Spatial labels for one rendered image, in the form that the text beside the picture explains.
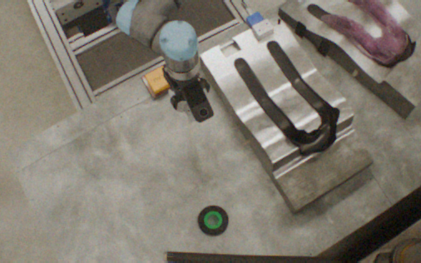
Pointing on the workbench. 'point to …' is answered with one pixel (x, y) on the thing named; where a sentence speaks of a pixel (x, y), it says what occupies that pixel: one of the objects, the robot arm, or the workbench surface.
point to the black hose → (226, 258)
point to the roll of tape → (215, 216)
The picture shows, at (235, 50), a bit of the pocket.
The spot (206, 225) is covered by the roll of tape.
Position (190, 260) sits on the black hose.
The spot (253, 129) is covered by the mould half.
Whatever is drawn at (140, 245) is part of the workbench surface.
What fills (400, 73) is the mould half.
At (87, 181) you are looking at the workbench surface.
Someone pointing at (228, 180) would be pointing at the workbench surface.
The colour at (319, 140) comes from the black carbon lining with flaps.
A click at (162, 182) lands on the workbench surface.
